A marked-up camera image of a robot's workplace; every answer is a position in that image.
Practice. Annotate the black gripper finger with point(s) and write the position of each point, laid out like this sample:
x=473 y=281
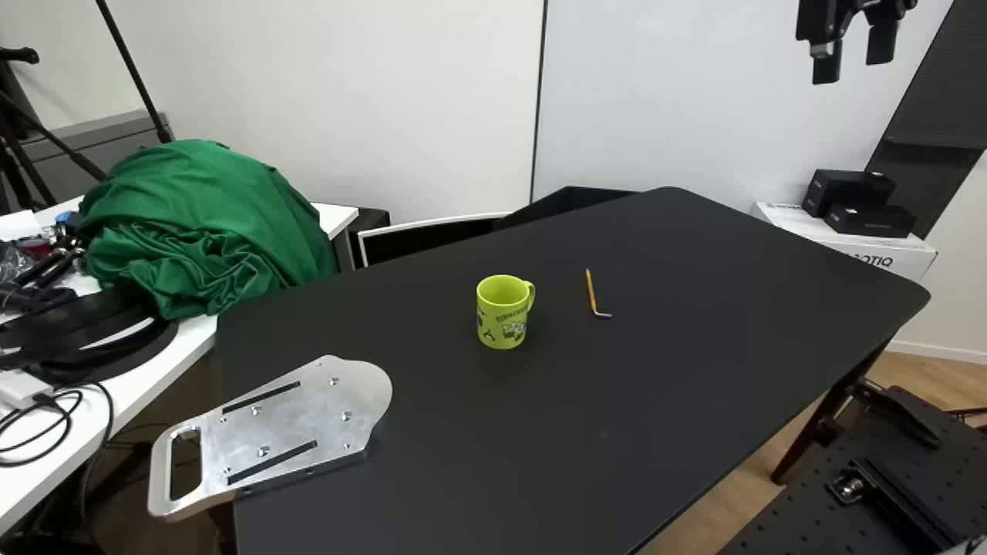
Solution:
x=880 y=45
x=828 y=63

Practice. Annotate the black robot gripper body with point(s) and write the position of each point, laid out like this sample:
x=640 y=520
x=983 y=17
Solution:
x=855 y=12

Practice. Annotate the green plastic cup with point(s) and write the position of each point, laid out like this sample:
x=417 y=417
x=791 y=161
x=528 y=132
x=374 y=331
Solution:
x=504 y=312

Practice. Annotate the black electronic device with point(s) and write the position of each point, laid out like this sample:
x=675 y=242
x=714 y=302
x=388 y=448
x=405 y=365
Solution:
x=858 y=201

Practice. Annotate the white cardboard box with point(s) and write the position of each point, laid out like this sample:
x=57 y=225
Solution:
x=864 y=251

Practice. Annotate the black table leg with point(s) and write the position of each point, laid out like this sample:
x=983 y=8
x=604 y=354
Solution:
x=828 y=417

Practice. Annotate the black perforated breadboard table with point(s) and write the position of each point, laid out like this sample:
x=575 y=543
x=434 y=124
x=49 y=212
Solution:
x=906 y=495

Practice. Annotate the aluminum mounting plate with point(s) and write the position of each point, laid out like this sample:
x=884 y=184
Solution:
x=298 y=417

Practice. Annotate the green cloth pile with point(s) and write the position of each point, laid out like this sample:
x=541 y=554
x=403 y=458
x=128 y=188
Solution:
x=194 y=225

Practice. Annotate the black thin pole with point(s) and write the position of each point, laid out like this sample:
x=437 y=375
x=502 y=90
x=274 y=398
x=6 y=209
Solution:
x=133 y=72

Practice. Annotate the gray cabinet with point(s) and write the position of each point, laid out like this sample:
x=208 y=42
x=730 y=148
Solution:
x=95 y=156

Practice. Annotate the white side table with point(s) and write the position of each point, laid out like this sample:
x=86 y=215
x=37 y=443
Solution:
x=142 y=375

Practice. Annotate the black headset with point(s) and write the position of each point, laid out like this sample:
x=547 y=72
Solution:
x=71 y=344

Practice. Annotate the white power adapter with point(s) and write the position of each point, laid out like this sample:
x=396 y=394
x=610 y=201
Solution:
x=19 y=388

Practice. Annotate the black camera tripod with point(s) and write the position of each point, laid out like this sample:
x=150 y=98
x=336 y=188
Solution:
x=27 y=132

